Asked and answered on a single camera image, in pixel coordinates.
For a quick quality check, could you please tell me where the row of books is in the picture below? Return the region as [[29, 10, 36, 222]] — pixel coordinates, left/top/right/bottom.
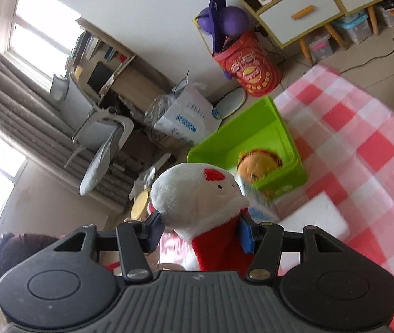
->
[[68, 29, 128, 63]]

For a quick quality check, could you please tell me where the green plastic bin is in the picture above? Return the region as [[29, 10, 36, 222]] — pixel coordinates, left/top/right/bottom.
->
[[186, 95, 308, 202]]

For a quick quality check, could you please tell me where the blue white milk carton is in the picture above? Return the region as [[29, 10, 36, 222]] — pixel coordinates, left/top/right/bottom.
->
[[242, 180, 281, 223]]

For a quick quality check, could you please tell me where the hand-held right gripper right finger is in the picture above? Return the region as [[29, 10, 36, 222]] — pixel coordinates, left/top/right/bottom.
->
[[238, 213, 347, 282]]

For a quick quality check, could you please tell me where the white foam block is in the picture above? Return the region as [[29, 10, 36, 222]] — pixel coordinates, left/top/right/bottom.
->
[[277, 192, 351, 241]]

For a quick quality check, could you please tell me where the clear storage box pink label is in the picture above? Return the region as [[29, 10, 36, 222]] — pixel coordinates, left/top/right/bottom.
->
[[303, 29, 334, 61]]

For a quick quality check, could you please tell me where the grey curtain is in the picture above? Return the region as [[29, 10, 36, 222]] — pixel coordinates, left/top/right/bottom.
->
[[0, 54, 138, 212]]

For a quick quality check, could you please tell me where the tall white wooden shelf cabinet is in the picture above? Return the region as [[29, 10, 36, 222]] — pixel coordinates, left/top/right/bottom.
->
[[211, 0, 345, 66]]

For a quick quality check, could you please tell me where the tall drink can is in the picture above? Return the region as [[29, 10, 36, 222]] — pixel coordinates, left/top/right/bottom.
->
[[143, 166, 157, 195]]

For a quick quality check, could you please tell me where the white round flat object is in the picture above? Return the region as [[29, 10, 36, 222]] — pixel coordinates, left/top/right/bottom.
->
[[214, 85, 247, 118]]

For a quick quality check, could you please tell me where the person with dark hair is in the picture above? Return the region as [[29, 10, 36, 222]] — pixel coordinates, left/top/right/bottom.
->
[[0, 232, 66, 283]]

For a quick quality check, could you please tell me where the gold lid cookie jar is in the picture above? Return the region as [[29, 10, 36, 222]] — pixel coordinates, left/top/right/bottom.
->
[[130, 187, 152, 221]]

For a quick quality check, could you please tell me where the red snack bucket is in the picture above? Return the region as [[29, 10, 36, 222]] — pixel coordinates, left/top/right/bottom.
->
[[212, 29, 284, 98]]

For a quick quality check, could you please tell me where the purple hopper ball toy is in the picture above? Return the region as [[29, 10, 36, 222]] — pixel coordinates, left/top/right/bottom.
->
[[197, 0, 249, 54]]

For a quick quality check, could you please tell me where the red white checked tablecloth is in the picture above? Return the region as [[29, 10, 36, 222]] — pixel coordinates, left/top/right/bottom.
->
[[159, 64, 394, 333]]

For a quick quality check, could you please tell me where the white paper bag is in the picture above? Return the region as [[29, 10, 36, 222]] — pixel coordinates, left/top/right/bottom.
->
[[152, 83, 222, 146]]

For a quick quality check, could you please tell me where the white grey office chair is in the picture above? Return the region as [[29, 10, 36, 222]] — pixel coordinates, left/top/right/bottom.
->
[[49, 73, 135, 196]]

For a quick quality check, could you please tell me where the clear plastic bag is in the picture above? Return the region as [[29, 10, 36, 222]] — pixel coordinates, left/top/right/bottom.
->
[[144, 94, 177, 129]]

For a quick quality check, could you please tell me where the wooden desk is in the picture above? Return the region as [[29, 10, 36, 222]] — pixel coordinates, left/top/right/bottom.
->
[[67, 17, 170, 112]]

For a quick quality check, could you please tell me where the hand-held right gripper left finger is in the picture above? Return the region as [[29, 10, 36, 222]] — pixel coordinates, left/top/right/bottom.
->
[[54, 211, 165, 282]]

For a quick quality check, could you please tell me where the blue lid storage box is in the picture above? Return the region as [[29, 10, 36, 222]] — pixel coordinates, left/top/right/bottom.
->
[[332, 14, 373, 44]]

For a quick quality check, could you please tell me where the santa plush toy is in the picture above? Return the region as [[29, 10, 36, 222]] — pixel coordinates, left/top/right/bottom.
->
[[150, 162, 258, 272]]

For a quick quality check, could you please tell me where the black monitor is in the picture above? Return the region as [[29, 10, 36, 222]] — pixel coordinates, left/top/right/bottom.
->
[[86, 60, 114, 92]]

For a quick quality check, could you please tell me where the orange plush toy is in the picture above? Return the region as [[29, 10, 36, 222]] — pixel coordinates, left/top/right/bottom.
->
[[237, 149, 284, 184]]

